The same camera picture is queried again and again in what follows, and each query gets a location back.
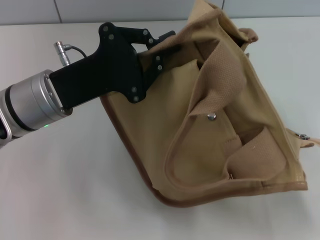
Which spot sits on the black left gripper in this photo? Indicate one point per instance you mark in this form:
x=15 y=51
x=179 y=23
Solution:
x=105 y=72

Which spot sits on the khaki canvas food bag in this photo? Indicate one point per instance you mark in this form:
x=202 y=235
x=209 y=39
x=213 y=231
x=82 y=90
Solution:
x=200 y=140

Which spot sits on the metal zipper pull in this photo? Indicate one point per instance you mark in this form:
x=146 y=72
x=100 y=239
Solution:
x=303 y=136

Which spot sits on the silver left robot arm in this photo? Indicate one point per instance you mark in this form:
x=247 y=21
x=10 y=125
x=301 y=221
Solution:
x=27 y=105

